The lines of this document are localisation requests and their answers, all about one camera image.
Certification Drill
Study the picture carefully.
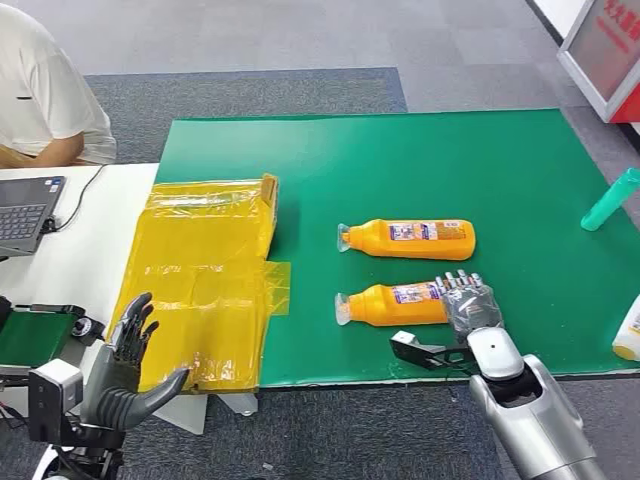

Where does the white table bracket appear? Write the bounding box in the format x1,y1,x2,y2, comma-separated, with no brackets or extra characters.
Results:
152,392,209,437
216,392,260,417

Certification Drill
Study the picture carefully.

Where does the teal plastic bottle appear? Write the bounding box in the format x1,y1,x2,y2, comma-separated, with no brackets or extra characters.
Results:
580,167,640,232

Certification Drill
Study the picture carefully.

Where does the person in white shirt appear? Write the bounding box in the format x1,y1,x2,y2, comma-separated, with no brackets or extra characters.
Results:
0,3,118,168

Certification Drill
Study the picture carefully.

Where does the black round knob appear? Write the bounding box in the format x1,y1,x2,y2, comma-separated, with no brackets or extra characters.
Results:
69,316,106,347

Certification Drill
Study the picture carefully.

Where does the red and white cabinet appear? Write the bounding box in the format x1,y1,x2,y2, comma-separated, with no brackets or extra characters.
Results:
557,0,640,125

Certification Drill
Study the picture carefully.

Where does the white and yellow bottle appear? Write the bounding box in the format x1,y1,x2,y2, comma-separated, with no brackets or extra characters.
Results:
611,311,640,362

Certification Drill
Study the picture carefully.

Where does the orange bottle with clear cap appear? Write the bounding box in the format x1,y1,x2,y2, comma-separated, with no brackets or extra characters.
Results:
334,281,451,328
337,219,476,262

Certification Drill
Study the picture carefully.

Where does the grey laptop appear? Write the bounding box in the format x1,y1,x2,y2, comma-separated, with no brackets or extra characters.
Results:
0,176,67,258

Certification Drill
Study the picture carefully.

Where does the green belt conveyor device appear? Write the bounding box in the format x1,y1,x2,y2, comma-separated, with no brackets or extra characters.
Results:
0,303,86,387

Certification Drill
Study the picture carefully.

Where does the black laptop cable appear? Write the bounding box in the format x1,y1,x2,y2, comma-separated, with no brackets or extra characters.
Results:
42,164,106,234

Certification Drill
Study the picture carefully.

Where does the yellow plastic-wrapped box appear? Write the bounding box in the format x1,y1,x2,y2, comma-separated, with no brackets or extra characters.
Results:
106,173,292,395

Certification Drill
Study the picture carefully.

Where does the green table mat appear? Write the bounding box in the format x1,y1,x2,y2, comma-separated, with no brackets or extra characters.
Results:
155,109,640,389

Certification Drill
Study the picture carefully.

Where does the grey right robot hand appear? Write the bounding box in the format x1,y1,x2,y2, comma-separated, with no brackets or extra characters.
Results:
435,270,503,342

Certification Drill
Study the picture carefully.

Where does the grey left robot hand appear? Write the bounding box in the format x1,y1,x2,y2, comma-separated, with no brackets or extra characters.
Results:
79,292,191,432

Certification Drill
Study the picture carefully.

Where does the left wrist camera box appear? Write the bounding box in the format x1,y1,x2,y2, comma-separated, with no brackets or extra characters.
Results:
28,359,85,444

